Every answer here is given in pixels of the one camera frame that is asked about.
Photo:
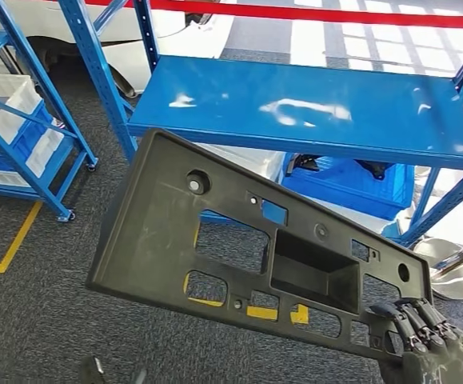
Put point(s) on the black plastic plate holder panel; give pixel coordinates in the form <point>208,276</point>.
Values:
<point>147,238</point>

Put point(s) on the black curved plastic trim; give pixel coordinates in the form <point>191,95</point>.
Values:
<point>375,168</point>

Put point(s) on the dark left robot hand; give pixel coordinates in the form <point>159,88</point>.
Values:
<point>91,371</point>

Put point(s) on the white car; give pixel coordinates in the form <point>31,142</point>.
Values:
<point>35,21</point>

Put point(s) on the large blue metal shelf rack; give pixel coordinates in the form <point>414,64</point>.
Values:
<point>295,100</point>

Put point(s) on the blue plastic crate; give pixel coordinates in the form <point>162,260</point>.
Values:
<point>335,191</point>
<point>27,140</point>

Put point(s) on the red barrier belt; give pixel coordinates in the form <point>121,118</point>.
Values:
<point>335,15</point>

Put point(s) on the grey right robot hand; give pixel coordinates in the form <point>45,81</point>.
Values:
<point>435,355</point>

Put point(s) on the large white foam tray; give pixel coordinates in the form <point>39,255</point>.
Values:
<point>247,159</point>

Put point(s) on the chrome stanchion with black cap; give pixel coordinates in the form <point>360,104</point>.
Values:
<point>447,265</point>

